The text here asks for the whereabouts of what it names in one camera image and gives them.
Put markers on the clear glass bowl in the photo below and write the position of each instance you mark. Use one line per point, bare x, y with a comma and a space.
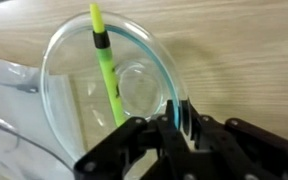
97, 72

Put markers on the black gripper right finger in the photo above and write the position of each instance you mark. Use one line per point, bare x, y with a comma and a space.
245, 150

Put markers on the clear plastic bag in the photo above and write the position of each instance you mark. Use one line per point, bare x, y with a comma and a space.
39, 134

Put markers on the yellow-green marker pen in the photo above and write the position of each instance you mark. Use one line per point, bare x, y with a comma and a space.
105, 59

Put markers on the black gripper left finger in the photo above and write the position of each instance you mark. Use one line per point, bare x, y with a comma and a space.
114, 156

